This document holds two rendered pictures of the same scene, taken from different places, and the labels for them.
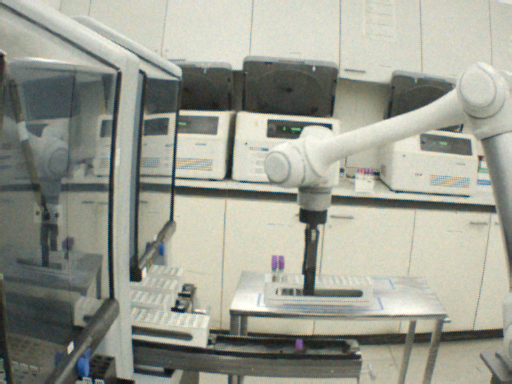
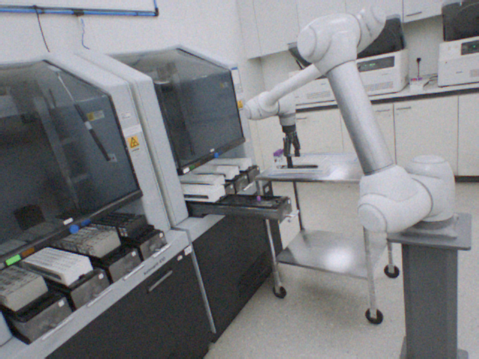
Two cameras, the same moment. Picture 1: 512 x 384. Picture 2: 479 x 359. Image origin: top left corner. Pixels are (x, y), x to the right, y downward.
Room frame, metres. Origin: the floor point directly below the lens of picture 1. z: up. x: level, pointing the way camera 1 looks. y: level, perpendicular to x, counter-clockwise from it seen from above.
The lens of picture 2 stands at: (0.33, -0.91, 1.39)
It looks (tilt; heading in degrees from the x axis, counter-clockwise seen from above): 18 degrees down; 36
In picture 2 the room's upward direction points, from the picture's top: 12 degrees counter-clockwise
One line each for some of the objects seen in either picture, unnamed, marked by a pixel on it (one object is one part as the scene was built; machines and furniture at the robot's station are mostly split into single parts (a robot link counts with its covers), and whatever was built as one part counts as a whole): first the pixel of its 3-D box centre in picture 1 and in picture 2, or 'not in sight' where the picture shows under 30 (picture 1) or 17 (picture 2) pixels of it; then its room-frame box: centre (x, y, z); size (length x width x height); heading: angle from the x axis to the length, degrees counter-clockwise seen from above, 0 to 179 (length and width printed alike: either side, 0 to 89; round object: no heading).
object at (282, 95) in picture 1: (288, 117); (373, 57); (4.14, -0.15, 1.24); 0.62 x 0.56 x 0.69; 0
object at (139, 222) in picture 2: (106, 379); (135, 226); (1.14, 0.25, 0.85); 0.12 x 0.02 x 0.06; 179
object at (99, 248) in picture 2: not in sight; (105, 244); (0.98, 0.26, 0.85); 0.12 x 0.02 x 0.06; 0
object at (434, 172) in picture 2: not in sight; (426, 185); (1.61, -0.80, 0.87); 0.18 x 0.16 x 0.22; 152
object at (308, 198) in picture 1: (314, 197); (287, 119); (1.93, -0.15, 1.10); 0.09 x 0.09 x 0.06
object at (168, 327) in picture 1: (144, 327); (197, 193); (1.54, 0.24, 0.83); 0.30 x 0.10 x 0.06; 89
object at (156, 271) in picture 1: (132, 276); (228, 165); (2.00, 0.34, 0.83); 0.30 x 0.10 x 0.06; 89
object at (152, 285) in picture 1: (123, 289); (215, 173); (1.85, 0.34, 0.83); 0.30 x 0.10 x 0.06; 89
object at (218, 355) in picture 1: (221, 355); (227, 205); (1.54, 0.06, 0.78); 0.73 x 0.14 x 0.09; 89
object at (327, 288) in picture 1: (318, 290); (300, 164); (1.93, -0.19, 0.85); 0.30 x 0.10 x 0.06; 90
